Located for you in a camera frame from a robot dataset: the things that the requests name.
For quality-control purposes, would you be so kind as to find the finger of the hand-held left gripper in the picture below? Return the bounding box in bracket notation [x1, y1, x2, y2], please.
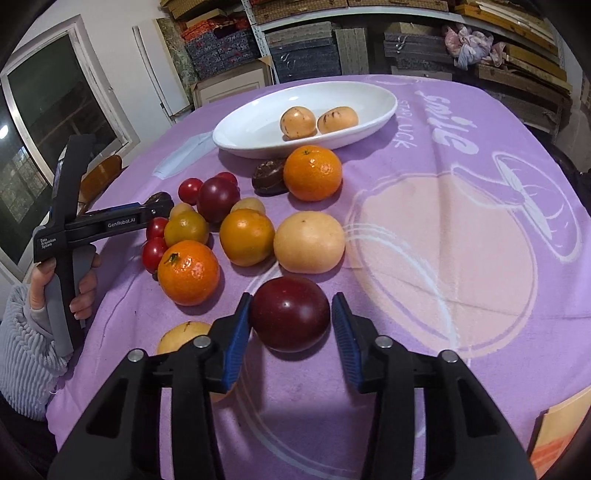
[139, 196, 175, 221]

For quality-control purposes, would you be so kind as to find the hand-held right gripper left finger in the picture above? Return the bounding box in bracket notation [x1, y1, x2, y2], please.
[46, 292, 254, 480]

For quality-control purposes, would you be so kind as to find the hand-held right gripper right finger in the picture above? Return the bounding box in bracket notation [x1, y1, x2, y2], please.
[331, 292, 532, 480]

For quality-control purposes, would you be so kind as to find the yellow-green citrus fruit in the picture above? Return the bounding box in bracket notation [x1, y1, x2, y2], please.
[164, 210, 210, 247]

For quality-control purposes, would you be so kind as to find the dark red plum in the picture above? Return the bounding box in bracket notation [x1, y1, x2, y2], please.
[197, 176, 241, 224]
[249, 276, 331, 353]

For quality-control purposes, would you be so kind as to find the orange tangerine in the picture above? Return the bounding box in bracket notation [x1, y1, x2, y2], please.
[283, 145, 343, 202]
[157, 240, 221, 306]

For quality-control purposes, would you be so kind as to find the yellow-orange citrus fruit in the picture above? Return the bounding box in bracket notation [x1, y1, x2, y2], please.
[219, 209, 276, 267]

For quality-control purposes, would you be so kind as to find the large pale yellow melon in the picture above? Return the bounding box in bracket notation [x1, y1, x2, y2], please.
[273, 212, 346, 274]

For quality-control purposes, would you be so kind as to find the white oval plate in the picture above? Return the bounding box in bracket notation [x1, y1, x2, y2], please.
[212, 80, 399, 160]

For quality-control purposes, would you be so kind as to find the person's left forearm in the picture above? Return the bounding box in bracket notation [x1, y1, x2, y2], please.
[0, 282, 75, 421]

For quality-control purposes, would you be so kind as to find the person's left hand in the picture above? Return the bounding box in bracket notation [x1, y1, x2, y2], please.
[28, 253, 101, 321]

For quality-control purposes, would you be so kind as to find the yellow round fruit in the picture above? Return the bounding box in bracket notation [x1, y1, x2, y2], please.
[157, 321, 234, 403]

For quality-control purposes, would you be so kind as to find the brown wooden chair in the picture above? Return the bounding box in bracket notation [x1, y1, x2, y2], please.
[78, 154, 127, 215]

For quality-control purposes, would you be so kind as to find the purple printed tablecloth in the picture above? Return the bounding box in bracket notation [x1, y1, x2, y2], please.
[46, 74, 591, 480]

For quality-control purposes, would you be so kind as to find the white framed window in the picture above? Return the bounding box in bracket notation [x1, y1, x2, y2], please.
[0, 16, 139, 282]

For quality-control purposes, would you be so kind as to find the white panel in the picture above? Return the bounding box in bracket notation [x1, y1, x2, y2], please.
[133, 23, 192, 118]

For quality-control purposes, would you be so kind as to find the green marbled board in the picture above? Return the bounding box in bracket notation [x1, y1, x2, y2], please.
[157, 17, 197, 104]

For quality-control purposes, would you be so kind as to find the speckled yellow melon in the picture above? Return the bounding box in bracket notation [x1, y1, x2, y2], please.
[317, 106, 359, 136]
[280, 106, 317, 140]

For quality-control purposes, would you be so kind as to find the stack of blue patterned boxes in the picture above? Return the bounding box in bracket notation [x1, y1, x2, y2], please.
[185, 28, 262, 79]

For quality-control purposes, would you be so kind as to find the stack of red orange boxes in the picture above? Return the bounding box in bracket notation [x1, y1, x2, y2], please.
[180, 14, 252, 40]

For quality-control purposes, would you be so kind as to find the metal shelf rack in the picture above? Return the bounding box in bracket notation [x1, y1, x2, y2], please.
[159, 0, 575, 134]

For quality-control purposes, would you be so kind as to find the stack of dark grey boxes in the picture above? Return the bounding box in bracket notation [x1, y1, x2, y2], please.
[265, 25, 345, 84]

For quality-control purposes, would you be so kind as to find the wooden board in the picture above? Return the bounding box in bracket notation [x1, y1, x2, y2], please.
[526, 392, 591, 478]

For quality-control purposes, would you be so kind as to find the grey woven upright box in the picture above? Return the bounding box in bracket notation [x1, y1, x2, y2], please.
[335, 28, 370, 75]

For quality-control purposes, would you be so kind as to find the stack of dark flat boxes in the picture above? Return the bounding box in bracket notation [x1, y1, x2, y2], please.
[383, 21, 455, 81]

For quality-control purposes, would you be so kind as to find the pink cloth bundle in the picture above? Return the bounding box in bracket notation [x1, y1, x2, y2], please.
[443, 24, 506, 70]

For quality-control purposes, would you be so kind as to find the stack of wooden frames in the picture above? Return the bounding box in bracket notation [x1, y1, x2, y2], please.
[455, 0, 575, 134]

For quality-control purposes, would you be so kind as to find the pale picture frame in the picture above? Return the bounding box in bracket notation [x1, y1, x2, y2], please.
[191, 56, 274, 108]

